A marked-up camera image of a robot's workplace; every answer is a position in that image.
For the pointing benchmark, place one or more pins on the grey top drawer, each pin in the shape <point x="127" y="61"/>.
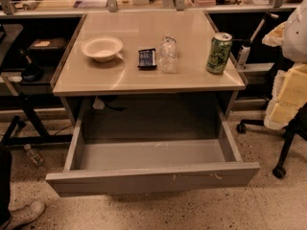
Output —
<point x="148" y="151"/>

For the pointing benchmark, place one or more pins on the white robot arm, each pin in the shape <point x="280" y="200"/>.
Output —
<point x="289" y="91"/>

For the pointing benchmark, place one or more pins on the grey drawer cabinet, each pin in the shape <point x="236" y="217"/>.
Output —
<point x="135" y="52"/>

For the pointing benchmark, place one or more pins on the dark blue snack packet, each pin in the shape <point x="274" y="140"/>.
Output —
<point x="146" y="59"/>

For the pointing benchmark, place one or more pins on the clear plastic water bottle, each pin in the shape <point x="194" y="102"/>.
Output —
<point x="168" y="54"/>

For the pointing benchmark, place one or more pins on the white paper bowl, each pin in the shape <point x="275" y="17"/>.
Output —
<point x="102" y="48"/>

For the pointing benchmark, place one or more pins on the green soda can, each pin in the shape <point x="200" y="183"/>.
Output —
<point x="221" y="44"/>

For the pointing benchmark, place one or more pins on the black box with label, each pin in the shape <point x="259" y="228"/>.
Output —
<point x="52" y="47"/>

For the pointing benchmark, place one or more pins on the plastic bottle on floor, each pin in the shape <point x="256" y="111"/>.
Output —
<point x="34" y="155"/>

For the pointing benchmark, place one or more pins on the black joystick device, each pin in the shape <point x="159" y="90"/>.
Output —
<point x="31" y="72"/>

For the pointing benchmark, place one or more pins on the dark trouser leg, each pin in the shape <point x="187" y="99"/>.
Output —
<point x="5" y="187"/>

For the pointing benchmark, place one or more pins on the white shoe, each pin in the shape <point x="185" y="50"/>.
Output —
<point x="24" y="215"/>

